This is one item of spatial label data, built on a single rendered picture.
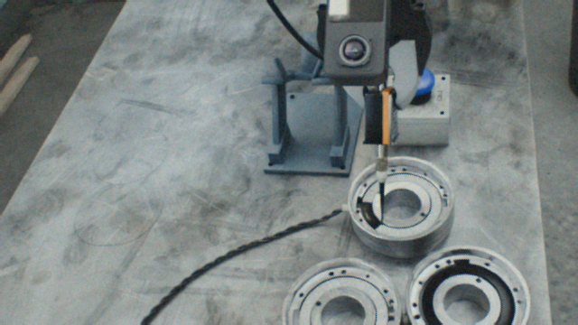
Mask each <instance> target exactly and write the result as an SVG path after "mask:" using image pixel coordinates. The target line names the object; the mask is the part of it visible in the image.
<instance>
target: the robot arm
mask: <svg viewBox="0 0 578 325"><path fill-rule="evenodd" d="M425 6H426V3H417V0H327V4H318V8H317V11H316V13H317V15H318V25H317V42H318V45H319V48H320V51H321V54H322V56H323V70H325V72H326V73H327V75H328V77H329V79H330V81H331V83H332V84H334V85H337V86H343V87H344V89H345V90H346V92H347V93H349V94H350V95H351V96H352V98H353V99H354V101H355V102H356V103H357V104H358V105H359V106H361V107H362V108H364V109H365V102H364V97H365V94H366V93H367V92H369V90H368V87H367V86H379V85H381V84H384V83H385V82H386V81H387V78H388V64H389V67H390V68H391V69H392V70H393V72H394V76H393V82H392V85H393V87H394V89H395V90H396V98H394V103H395V104H394V105H396V107H397V109H398V110H401V111H402V110H404V109H405V108H406V107H407V106H408V105H409V104H410V103H411V101H412V99H413V97H414V95H415V92H416V90H417V87H419V84H420V81H421V78H422V76H423V73H424V68H425V64H426V62H427V59H428V56H430V52H431V49H432V40H433V24H432V19H431V17H430V16H429V14H427V13H426V12H425Z"/></svg>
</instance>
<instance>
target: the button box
mask: <svg viewBox="0 0 578 325"><path fill-rule="evenodd" d="M393 76H394V75H389V76H388V85H387V86H393V85H392V82H393ZM434 78H435V84H434V87H433V89H432V90H431V91H429V92H428V93H425V94H423V95H422V96H420V97H415V96H414V97H413V99H412V101H411V103H410V104H409V105H408V106H407V107H406V108H405V109H404V110H402V111H401V110H398V133H400V137H399V138H398V140H397V141H396V143H394V145H449V130H450V75H434Z"/></svg>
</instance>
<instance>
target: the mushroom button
mask: <svg viewBox="0 0 578 325"><path fill-rule="evenodd" d="M434 84H435V78H434V74H433V73H432V72H431V71H430V70H428V69H424V73H423V76H422V78H421V81H420V84H419V87H417V90H416V92H415V97H420V96H422V95H423V94H425V93H428V92H429V91H431V90H432V89H433V87H434Z"/></svg>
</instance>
